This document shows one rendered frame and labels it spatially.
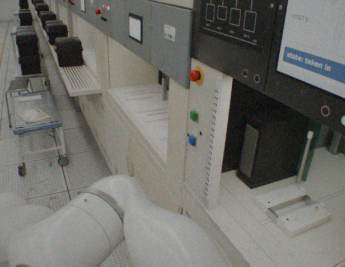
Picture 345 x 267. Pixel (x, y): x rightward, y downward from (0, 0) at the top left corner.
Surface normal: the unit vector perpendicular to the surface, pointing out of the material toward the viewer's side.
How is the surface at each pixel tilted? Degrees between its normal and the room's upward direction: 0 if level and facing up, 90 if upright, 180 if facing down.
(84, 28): 90
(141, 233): 46
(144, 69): 90
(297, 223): 0
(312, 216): 0
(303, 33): 90
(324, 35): 90
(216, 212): 0
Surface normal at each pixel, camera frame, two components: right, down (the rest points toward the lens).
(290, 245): 0.04, -0.89
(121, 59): 0.42, 0.42
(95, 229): 0.63, -0.49
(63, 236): 0.33, -0.72
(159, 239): -0.31, -0.45
